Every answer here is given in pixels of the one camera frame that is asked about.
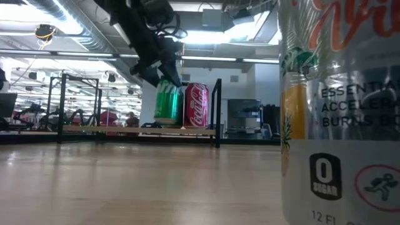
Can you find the silver ventilation duct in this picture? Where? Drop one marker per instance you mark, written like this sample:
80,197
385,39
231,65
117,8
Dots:
81,28

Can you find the red Coca-Cola can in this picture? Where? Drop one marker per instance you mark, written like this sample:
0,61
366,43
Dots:
196,104

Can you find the black round ceiling device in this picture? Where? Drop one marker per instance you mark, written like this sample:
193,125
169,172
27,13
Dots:
44,31

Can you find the red rig cover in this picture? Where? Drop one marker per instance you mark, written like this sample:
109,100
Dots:
108,118

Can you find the black monitor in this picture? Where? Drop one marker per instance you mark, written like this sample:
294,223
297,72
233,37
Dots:
7,104

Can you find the long ceiling light strip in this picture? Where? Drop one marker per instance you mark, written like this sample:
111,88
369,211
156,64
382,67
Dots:
225,59
84,54

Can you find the wooden shelf with black frame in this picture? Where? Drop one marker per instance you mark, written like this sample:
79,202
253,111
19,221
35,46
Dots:
137,130

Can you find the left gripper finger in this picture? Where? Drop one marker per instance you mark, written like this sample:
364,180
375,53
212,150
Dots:
150,75
173,73

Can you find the person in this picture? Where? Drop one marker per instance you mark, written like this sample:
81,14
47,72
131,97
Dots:
132,120

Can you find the black robot rig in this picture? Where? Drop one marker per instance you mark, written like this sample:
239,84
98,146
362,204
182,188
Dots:
34,112

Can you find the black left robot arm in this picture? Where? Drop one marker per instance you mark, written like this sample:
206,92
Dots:
140,28

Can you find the black curtain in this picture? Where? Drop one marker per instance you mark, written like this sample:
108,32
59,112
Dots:
271,120

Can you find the black aluminium table frame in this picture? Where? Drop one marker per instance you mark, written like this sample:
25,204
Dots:
250,141

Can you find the grey wall vent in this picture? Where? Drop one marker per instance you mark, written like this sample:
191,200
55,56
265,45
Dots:
186,77
234,78

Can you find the green Sprite can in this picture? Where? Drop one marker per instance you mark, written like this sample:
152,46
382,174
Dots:
167,103

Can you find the dark cabinet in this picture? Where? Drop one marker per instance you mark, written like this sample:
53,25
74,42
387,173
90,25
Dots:
243,117

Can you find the white slim energy drink can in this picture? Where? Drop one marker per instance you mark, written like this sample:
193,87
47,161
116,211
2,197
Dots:
340,125

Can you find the grey ceiling box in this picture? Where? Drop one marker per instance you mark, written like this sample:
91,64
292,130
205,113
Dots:
212,17

